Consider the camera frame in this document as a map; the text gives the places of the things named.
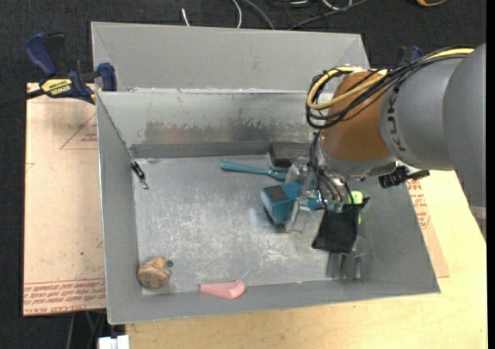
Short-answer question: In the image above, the dark grey lobed object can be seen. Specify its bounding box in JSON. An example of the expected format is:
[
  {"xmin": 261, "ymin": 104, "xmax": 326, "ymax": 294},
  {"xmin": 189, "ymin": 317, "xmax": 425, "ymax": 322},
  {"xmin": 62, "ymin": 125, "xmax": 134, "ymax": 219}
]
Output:
[{"xmin": 326, "ymin": 251, "xmax": 368, "ymax": 283}]

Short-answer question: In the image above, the grey metal bin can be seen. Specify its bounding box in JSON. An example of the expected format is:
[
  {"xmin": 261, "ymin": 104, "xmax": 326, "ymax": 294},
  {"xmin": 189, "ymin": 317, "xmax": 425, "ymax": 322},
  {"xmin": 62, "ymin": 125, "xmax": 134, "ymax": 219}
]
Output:
[{"xmin": 90, "ymin": 21, "xmax": 442, "ymax": 325}]

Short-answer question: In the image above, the teal box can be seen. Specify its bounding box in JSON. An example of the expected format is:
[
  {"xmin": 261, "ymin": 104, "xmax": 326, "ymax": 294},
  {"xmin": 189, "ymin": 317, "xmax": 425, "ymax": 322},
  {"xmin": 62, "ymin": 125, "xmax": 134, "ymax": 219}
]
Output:
[{"xmin": 260, "ymin": 180, "xmax": 324, "ymax": 224}]

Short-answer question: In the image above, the pink flat piece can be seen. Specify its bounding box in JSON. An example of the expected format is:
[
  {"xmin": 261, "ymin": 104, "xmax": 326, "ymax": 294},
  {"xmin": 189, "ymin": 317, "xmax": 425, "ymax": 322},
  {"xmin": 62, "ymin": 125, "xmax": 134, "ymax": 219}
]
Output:
[{"xmin": 199, "ymin": 279, "xmax": 247, "ymax": 300}]

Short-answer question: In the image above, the brown round toy food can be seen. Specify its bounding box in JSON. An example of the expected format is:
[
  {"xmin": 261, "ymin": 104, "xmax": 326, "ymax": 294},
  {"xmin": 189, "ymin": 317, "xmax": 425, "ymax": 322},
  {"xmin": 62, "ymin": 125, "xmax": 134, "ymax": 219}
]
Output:
[{"xmin": 136, "ymin": 255, "xmax": 174, "ymax": 289}]

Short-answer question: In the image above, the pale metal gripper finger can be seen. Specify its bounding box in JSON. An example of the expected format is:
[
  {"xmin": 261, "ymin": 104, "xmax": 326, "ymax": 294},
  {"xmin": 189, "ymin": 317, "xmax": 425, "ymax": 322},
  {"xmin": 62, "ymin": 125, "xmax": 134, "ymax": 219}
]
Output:
[
  {"xmin": 286, "ymin": 162, "xmax": 310, "ymax": 186},
  {"xmin": 289, "ymin": 189, "xmax": 312, "ymax": 233}
]

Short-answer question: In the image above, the teal handled black brush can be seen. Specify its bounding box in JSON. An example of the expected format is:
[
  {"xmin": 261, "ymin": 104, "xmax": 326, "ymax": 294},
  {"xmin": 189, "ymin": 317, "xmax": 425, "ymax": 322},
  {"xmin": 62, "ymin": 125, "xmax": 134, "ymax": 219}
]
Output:
[{"xmin": 219, "ymin": 141, "xmax": 315, "ymax": 181}]

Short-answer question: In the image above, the yellow-green marker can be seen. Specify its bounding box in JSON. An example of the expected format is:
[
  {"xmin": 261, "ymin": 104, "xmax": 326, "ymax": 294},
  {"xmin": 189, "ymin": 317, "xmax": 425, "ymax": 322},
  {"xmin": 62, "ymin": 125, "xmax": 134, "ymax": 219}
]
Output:
[{"xmin": 346, "ymin": 190, "xmax": 367, "ymax": 224}]

